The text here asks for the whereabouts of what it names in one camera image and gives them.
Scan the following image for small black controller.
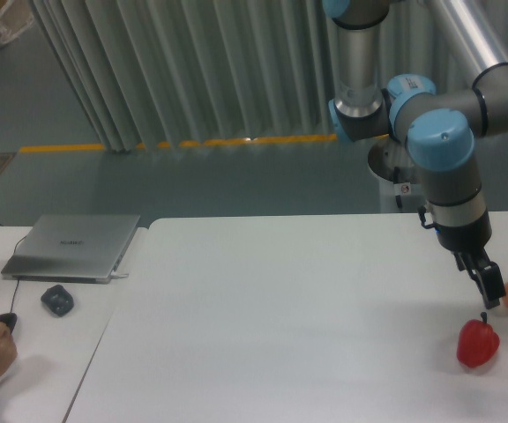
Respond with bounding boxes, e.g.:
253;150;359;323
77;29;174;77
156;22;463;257
41;285;75;317

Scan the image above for black computer mouse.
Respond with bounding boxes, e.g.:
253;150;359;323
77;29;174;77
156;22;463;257
0;312;18;334

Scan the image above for silver closed laptop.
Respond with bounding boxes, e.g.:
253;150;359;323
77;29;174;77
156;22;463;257
1;214;140;283

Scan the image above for white usb plug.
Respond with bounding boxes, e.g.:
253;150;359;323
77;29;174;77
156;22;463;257
110;272;129;279

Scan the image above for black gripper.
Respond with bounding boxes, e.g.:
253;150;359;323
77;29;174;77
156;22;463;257
417;205;506;309

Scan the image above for grey pleated curtain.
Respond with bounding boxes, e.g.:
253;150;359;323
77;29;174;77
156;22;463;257
32;1;508;151

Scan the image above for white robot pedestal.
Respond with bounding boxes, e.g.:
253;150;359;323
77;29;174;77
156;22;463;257
368;135;425;213

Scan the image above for black mouse cable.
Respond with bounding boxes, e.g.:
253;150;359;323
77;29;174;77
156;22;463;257
0;222;33;315

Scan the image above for red bell pepper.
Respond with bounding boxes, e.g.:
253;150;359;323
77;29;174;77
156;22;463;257
456;312;500;368

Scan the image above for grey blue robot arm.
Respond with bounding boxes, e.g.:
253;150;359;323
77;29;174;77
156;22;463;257
323;1;508;308

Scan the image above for black pedestal cable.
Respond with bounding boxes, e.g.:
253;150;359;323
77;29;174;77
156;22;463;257
392;166;404;214

